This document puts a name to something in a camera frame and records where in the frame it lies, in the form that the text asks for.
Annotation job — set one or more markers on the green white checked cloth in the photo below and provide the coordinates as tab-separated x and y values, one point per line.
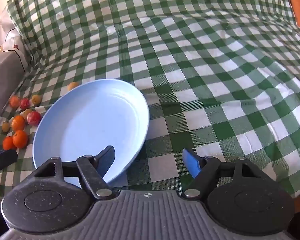
202	55

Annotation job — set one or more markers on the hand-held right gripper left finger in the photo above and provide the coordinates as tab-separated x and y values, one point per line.
107	158

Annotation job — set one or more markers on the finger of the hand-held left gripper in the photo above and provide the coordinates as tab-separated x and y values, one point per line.
2	160

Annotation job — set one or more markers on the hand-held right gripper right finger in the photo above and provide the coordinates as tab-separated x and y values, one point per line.
190	163

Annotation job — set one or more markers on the grey cushion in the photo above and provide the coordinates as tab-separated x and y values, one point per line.
5	80

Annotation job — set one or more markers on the small orange tangerine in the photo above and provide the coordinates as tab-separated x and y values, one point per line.
18	122
20	139
8	143
14	101

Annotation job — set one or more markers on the white printed cloth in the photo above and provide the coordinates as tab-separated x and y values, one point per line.
2	35

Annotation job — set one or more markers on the red fruit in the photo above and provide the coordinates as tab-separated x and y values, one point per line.
34	118
25	103

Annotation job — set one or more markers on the light blue plate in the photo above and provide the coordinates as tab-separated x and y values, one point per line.
90	120

